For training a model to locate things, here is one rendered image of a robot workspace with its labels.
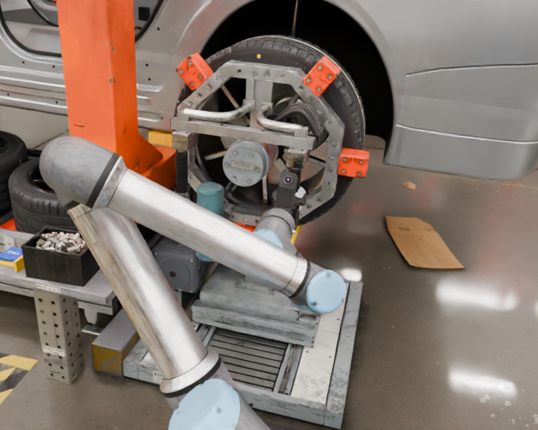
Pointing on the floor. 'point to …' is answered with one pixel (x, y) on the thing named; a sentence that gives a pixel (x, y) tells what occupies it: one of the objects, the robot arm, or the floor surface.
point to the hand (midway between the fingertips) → (295, 187)
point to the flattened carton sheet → (420, 243)
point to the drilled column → (60, 335)
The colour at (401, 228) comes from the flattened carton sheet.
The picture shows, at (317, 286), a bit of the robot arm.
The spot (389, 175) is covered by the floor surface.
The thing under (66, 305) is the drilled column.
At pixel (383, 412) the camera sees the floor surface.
